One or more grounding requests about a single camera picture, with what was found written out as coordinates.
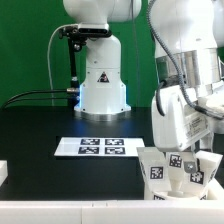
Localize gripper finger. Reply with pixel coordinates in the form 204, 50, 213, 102
182, 145, 198, 173
199, 133, 214, 151

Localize white round stool seat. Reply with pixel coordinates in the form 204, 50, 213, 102
144, 182, 208, 200

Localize white marker sheet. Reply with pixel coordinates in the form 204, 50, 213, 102
54, 137, 144, 157

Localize black camera stand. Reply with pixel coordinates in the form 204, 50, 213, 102
59, 24, 112, 108

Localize white cable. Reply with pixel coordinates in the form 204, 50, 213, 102
46, 25, 73, 108

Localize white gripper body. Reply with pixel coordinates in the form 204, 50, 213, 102
151, 85, 209, 152

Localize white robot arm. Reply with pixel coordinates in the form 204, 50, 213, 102
63, 0, 224, 173

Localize black cables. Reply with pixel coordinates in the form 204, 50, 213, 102
1, 87, 81, 110

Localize white left fence block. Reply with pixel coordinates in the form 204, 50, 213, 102
0, 160, 8, 186

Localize white L-shaped fence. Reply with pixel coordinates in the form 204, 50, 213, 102
0, 180, 224, 224

